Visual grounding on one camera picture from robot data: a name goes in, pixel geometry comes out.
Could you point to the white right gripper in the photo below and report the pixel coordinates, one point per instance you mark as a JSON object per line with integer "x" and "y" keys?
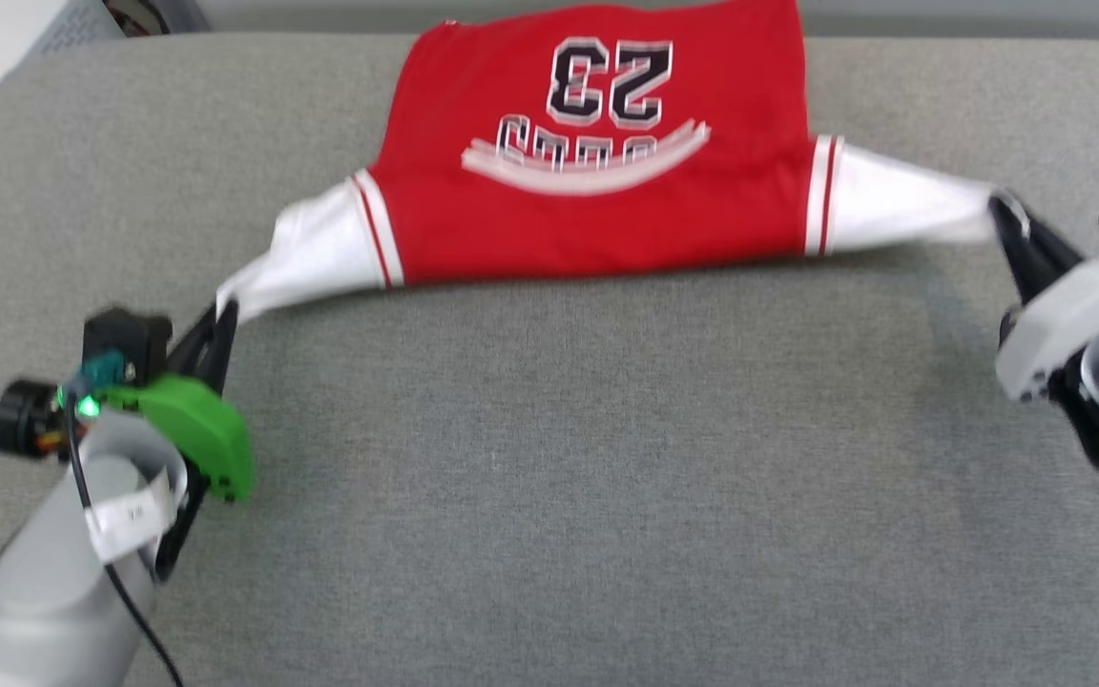
{"x": 1055, "y": 324}

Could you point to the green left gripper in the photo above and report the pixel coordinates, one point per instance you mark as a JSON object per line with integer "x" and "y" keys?
{"x": 196, "y": 429}

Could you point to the red white number jersey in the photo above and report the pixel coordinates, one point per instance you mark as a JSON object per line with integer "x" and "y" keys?
{"x": 607, "y": 219}

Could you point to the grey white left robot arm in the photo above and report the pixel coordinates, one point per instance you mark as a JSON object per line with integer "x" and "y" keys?
{"x": 34, "y": 592}

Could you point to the black left gripper motor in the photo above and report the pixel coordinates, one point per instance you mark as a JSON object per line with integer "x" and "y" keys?
{"x": 20, "y": 425}

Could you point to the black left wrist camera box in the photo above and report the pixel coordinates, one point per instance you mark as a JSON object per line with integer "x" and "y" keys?
{"x": 125, "y": 334}

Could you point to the grey metal partition post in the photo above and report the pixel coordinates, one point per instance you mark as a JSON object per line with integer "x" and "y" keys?
{"x": 182, "y": 14}

